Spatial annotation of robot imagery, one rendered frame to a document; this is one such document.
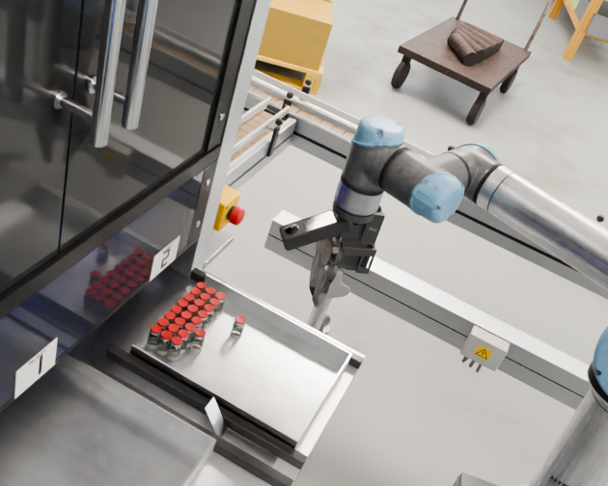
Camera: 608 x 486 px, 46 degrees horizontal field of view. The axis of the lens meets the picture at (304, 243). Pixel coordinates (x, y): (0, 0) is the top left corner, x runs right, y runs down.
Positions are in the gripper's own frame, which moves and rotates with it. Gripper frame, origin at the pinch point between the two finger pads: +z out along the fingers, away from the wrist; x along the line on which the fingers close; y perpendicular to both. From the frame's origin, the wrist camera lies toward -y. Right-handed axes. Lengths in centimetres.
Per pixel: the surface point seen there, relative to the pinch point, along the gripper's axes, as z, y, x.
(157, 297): 16.9, -25.2, 15.7
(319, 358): 17.9, 6.7, 2.3
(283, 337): 17.6, -0.2, 7.0
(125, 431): 18.0, -30.5, -17.1
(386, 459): 106, 62, 45
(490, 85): 65, 192, 301
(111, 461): 18.2, -32.5, -22.8
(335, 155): 16, 27, 84
